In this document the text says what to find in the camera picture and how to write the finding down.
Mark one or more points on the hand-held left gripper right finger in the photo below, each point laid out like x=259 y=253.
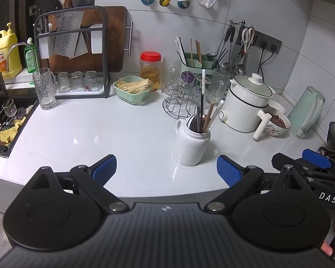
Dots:
x=229 y=170

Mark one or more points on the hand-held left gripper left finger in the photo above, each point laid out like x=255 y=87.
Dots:
x=103 y=169

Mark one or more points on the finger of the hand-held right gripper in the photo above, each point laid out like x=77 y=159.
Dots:
x=315 y=157
x=282 y=160

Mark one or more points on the white ceramic jar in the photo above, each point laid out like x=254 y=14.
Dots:
x=189 y=148

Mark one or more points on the white chopstick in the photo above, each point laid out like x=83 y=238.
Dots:
x=204 y=81
x=183 y=48
x=217 y=114

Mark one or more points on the black chopstick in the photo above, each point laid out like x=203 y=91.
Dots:
x=201 y=111
x=197 y=122

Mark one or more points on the row of hanging kitchen utensils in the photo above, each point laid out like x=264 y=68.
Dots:
x=229 y=33

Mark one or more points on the person's right hand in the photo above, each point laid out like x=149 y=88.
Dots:
x=326 y=249

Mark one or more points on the floral ceramic bowl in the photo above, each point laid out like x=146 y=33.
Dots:
x=276 y=129

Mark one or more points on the mint green electric kettle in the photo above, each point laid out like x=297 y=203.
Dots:
x=304 y=111

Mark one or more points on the white bowl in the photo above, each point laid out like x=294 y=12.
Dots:
x=277 y=106

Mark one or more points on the white electric cooking pot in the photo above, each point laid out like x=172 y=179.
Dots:
x=240 y=111

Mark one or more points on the green plastic basket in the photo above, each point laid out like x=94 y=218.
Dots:
x=131 y=97

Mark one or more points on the textured glass mug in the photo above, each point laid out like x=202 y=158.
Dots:
x=170 y=67
x=44 y=92
x=221 y=83

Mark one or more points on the crystal goblet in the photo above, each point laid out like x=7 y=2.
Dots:
x=173 y=89
x=198 y=88

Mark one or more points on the small drinking glass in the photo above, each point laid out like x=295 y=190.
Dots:
x=91 y=81
x=63 y=82
x=77 y=81

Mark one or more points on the steel wool scrubber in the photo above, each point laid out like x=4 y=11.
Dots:
x=21 y=111

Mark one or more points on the yellow cloth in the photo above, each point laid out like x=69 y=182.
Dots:
x=8 y=135

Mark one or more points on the green utensil holder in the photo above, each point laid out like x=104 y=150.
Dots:
x=206 y=65

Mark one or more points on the black metal knife rack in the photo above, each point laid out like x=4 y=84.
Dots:
x=107 y=61

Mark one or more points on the wine glass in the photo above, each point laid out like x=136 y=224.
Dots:
x=9 y=107

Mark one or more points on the black sink drain rack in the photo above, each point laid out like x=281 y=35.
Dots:
x=1 y=120

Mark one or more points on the steel ladle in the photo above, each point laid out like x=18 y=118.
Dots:
x=210 y=54

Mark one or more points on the white rack holder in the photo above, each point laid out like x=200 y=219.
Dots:
x=43 y=47
x=97 y=40

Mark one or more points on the wooden cutting board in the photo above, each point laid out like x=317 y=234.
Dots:
x=114 y=39

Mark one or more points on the green dish soap bottle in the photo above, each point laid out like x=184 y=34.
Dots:
x=30 y=58

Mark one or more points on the patterned steel cleaver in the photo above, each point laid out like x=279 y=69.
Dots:
x=67 y=36

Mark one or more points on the slim steel faucet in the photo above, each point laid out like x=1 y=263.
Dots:
x=8 y=64

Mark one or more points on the yellow detergent bottle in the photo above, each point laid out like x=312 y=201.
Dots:
x=5 y=58

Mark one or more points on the grey wall power strip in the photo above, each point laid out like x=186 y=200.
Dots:
x=268 y=40

